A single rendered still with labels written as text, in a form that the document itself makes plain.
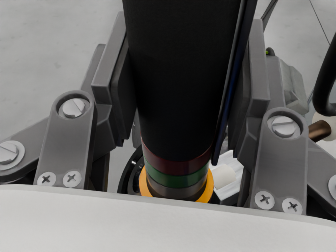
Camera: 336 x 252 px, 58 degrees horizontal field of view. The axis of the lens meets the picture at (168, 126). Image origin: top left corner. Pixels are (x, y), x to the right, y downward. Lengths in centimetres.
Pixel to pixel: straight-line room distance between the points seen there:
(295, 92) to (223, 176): 43
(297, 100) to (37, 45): 239
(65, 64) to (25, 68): 30
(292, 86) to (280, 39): 212
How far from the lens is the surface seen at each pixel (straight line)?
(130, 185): 41
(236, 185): 21
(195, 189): 16
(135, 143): 73
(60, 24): 293
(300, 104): 61
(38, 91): 236
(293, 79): 65
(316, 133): 25
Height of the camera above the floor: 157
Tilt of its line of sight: 53 degrees down
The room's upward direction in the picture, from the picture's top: 1 degrees counter-clockwise
